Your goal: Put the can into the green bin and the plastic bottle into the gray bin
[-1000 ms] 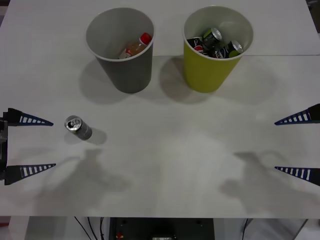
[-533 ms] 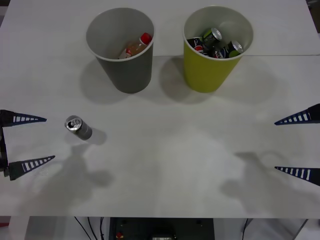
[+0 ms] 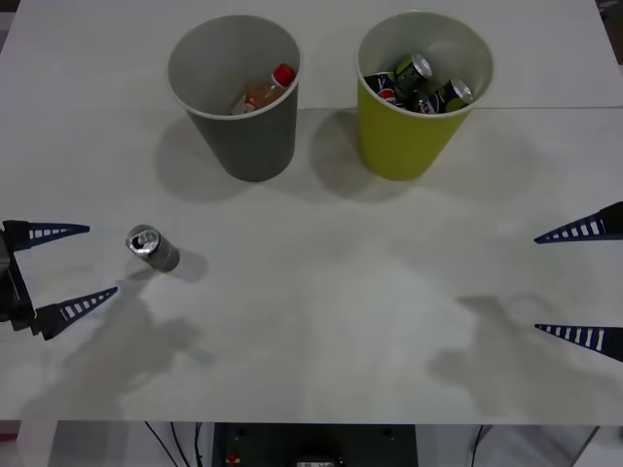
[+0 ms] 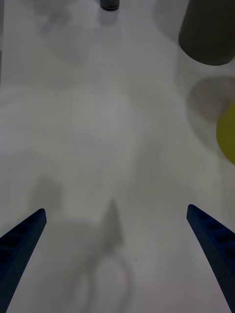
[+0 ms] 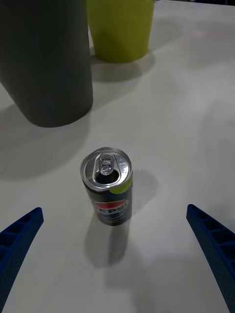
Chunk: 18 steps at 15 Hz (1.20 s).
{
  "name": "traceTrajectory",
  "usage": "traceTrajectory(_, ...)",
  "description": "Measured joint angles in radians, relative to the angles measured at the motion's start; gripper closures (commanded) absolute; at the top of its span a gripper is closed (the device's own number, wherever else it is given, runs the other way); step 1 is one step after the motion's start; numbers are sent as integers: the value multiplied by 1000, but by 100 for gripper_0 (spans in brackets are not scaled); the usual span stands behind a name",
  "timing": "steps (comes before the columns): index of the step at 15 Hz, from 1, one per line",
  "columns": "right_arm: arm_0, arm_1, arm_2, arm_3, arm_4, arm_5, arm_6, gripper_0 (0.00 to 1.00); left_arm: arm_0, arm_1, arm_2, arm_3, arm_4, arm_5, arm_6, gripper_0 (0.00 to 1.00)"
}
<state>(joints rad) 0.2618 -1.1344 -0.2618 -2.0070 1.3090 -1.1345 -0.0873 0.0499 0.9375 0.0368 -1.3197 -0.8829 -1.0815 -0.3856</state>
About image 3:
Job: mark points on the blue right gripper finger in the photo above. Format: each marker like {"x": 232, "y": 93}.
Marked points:
{"x": 591, "y": 226}
{"x": 584, "y": 335}

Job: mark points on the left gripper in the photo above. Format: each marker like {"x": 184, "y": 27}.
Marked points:
{"x": 10, "y": 287}

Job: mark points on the silver grey drink can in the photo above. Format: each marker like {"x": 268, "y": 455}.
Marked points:
{"x": 156, "y": 250}

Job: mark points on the yellow-green plastic waste bin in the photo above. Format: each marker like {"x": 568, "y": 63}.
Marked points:
{"x": 404, "y": 141}

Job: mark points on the black and green drink can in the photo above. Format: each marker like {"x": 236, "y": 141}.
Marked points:
{"x": 411, "y": 73}

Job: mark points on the grey plastic waste bin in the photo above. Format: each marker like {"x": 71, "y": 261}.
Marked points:
{"x": 253, "y": 141}

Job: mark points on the blue drink can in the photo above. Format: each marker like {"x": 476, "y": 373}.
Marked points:
{"x": 382, "y": 87}

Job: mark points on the plastic bottle with red cap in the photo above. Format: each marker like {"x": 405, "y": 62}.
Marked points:
{"x": 265, "y": 92}

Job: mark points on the black robot torso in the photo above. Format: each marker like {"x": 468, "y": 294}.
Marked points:
{"x": 316, "y": 445}

